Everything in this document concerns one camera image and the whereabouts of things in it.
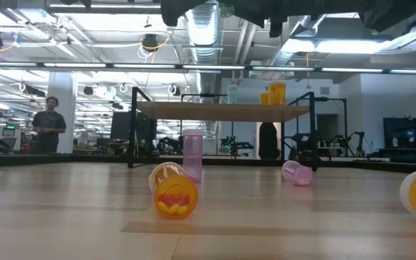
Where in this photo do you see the overhead LED light bar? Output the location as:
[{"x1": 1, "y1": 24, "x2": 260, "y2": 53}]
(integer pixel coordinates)
[{"x1": 0, "y1": 61, "x2": 416, "y2": 74}]

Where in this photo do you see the pink pill bottle white cap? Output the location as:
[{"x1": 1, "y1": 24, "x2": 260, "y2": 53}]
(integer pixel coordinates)
[
  {"x1": 282, "y1": 160, "x2": 316, "y2": 187},
  {"x1": 182, "y1": 129, "x2": 204, "y2": 183}
]

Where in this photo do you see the black monitor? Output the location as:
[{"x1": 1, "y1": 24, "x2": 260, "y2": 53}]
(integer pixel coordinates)
[{"x1": 110, "y1": 111, "x2": 157, "y2": 157}]

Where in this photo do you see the silver spiral air duct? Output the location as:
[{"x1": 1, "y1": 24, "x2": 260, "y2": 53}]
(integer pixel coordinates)
[{"x1": 185, "y1": 2, "x2": 227, "y2": 95}]

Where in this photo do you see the wooden shelf black metal frame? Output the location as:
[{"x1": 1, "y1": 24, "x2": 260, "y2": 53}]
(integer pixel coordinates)
[{"x1": 127, "y1": 86, "x2": 319, "y2": 173}]

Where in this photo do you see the white building column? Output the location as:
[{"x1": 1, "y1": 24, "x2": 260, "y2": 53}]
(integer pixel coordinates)
[{"x1": 47, "y1": 71, "x2": 77, "y2": 155}]

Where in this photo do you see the orange bottle with visible pills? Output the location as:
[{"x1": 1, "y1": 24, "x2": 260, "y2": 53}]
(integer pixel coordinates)
[{"x1": 148, "y1": 162, "x2": 199, "y2": 220}]

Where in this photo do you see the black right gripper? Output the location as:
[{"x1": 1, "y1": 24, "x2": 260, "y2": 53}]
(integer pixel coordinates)
[{"x1": 193, "y1": 0, "x2": 360, "y2": 38}]

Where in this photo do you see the black aluminium table frame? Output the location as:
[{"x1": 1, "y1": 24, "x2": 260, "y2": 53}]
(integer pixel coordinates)
[{"x1": 0, "y1": 153, "x2": 416, "y2": 174}]

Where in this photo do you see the black background rig frame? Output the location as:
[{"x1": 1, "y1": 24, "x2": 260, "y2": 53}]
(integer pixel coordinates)
[{"x1": 316, "y1": 96, "x2": 348, "y2": 157}]

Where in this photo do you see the person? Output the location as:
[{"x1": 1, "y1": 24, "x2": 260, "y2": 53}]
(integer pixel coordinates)
[
  {"x1": 30, "y1": 95, "x2": 67, "y2": 155},
  {"x1": 258, "y1": 121, "x2": 280, "y2": 161}
]

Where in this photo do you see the black equipment rack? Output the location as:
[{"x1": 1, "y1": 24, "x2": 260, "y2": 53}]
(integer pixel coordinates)
[{"x1": 383, "y1": 115, "x2": 416, "y2": 164}]

